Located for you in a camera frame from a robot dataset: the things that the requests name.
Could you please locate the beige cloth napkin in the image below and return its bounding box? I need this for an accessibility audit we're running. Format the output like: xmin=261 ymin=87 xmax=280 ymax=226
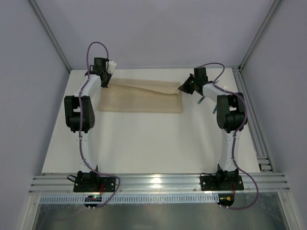
xmin=97 ymin=79 xmax=183 ymax=114

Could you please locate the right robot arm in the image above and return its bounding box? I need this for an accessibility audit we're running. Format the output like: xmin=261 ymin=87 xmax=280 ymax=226
xmin=178 ymin=67 xmax=247 ymax=191

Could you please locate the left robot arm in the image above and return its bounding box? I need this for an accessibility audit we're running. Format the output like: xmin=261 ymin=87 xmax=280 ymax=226
xmin=64 ymin=57 xmax=117 ymax=186

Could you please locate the right controller board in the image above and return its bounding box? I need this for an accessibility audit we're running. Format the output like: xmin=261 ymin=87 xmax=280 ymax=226
xmin=217 ymin=194 xmax=235 ymax=209

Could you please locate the controller board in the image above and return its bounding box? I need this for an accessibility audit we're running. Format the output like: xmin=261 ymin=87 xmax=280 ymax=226
xmin=217 ymin=194 xmax=235 ymax=209
xmin=84 ymin=195 xmax=102 ymax=210

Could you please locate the left controller board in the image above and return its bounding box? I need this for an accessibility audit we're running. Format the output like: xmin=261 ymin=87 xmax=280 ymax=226
xmin=84 ymin=195 xmax=102 ymax=210

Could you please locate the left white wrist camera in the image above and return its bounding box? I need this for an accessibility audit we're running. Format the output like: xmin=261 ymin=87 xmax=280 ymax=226
xmin=106 ymin=60 xmax=117 ymax=75

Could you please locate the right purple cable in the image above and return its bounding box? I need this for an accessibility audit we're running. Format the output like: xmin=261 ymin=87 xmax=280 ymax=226
xmin=197 ymin=62 xmax=260 ymax=211

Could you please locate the purple cable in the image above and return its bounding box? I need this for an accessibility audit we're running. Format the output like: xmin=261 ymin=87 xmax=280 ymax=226
xmin=78 ymin=42 xmax=122 ymax=208
xmin=197 ymin=62 xmax=260 ymax=211

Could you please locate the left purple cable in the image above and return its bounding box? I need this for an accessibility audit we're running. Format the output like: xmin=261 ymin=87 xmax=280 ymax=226
xmin=78 ymin=42 xmax=122 ymax=208

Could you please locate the fork with green handle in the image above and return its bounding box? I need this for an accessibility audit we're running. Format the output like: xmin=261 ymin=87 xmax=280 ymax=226
xmin=213 ymin=86 xmax=228 ymax=114

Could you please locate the left aluminium frame post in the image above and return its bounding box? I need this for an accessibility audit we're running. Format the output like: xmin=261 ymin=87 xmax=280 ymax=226
xmin=27 ymin=0 xmax=72 ymax=72

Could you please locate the aluminium frame post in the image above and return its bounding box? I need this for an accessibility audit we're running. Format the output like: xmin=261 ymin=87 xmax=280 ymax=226
xmin=27 ymin=0 xmax=72 ymax=72
xmin=238 ymin=0 xmax=284 ymax=71

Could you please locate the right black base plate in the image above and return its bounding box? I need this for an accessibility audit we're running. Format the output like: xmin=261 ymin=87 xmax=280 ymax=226
xmin=200 ymin=174 xmax=244 ymax=191

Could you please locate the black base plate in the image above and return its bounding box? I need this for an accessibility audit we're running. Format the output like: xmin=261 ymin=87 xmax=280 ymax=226
xmin=200 ymin=174 xmax=244 ymax=191
xmin=73 ymin=176 xmax=116 ymax=193

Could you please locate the right aluminium side rail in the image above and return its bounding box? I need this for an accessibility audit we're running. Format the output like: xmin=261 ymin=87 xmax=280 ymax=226
xmin=232 ymin=68 xmax=275 ymax=173

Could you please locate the right aluminium frame post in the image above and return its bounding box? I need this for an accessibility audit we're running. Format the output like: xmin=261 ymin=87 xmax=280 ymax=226
xmin=238 ymin=0 xmax=284 ymax=71

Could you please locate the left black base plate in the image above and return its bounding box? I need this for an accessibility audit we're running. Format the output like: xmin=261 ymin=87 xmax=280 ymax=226
xmin=73 ymin=176 xmax=116 ymax=193

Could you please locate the front aluminium rail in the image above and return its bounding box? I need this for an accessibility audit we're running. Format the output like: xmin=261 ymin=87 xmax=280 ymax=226
xmin=29 ymin=173 xmax=290 ymax=194

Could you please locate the slotted cable duct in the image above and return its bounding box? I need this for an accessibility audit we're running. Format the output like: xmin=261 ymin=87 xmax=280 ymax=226
xmin=39 ymin=193 xmax=218 ymax=205

